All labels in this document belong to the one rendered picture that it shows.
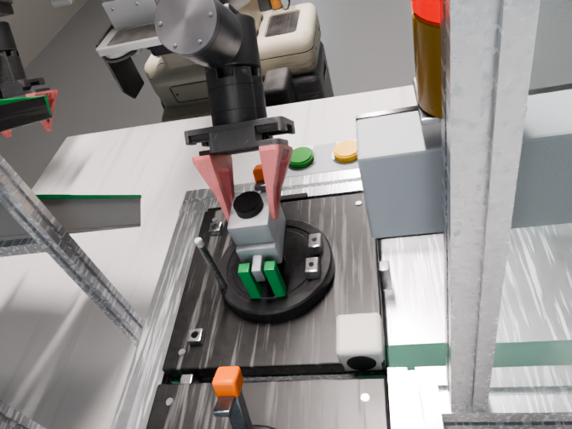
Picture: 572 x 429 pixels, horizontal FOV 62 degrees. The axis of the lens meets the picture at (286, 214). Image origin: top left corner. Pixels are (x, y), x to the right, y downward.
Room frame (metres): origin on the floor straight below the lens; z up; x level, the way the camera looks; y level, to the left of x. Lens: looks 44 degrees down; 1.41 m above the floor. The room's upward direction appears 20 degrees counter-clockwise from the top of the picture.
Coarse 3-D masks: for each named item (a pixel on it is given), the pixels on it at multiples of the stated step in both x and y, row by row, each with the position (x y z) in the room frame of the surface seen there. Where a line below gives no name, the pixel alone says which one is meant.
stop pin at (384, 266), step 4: (380, 264) 0.33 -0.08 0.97; (384, 264) 0.33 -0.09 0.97; (388, 264) 0.33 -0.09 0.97; (380, 268) 0.33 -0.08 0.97; (384, 268) 0.32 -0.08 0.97; (388, 268) 0.32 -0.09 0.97; (380, 272) 0.32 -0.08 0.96; (384, 272) 0.32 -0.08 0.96; (388, 272) 0.32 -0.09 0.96; (380, 276) 0.32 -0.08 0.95; (384, 276) 0.32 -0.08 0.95; (388, 276) 0.32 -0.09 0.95; (380, 280) 0.33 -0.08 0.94; (384, 280) 0.32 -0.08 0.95; (388, 280) 0.32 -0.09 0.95; (384, 284) 0.32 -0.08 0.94; (388, 284) 0.32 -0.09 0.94; (384, 288) 0.32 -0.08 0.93; (388, 288) 0.32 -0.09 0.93
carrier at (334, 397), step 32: (160, 384) 0.28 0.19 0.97; (192, 384) 0.26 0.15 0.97; (256, 384) 0.24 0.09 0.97; (288, 384) 0.23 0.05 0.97; (320, 384) 0.22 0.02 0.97; (352, 384) 0.21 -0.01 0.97; (384, 384) 0.20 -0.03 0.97; (160, 416) 0.24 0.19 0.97; (192, 416) 0.23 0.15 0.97; (256, 416) 0.21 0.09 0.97; (288, 416) 0.20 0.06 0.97; (320, 416) 0.19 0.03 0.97; (352, 416) 0.18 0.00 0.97; (384, 416) 0.17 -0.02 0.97
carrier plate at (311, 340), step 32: (224, 224) 0.48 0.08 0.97; (320, 224) 0.42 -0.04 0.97; (352, 224) 0.40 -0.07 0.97; (192, 256) 0.44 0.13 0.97; (352, 256) 0.35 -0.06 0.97; (192, 288) 0.39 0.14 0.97; (352, 288) 0.31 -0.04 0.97; (192, 320) 0.34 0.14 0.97; (224, 320) 0.33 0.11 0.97; (288, 320) 0.30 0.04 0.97; (320, 320) 0.29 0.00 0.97; (192, 352) 0.30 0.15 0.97; (224, 352) 0.29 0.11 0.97; (256, 352) 0.27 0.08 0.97; (288, 352) 0.26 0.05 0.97; (320, 352) 0.25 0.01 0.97
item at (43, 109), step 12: (36, 96) 0.51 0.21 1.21; (0, 108) 0.46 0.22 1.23; (12, 108) 0.47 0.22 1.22; (24, 108) 0.48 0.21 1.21; (36, 108) 0.49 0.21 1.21; (48, 108) 0.50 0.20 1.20; (0, 120) 0.45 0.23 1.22; (12, 120) 0.46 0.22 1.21; (24, 120) 0.47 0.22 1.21; (36, 120) 0.48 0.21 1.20
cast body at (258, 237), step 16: (256, 192) 0.37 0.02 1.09; (240, 208) 0.36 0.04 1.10; (256, 208) 0.35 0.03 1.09; (240, 224) 0.35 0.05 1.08; (256, 224) 0.34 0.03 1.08; (272, 224) 0.35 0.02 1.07; (240, 240) 0.35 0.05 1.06; (256, 240) 0.34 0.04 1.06; (272, 240) 0.34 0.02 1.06; (240, 256) 0.34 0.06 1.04; (256, 256) 0.34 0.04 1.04; (272, 256) 0.33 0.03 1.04; (256, 272) 0.32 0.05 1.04
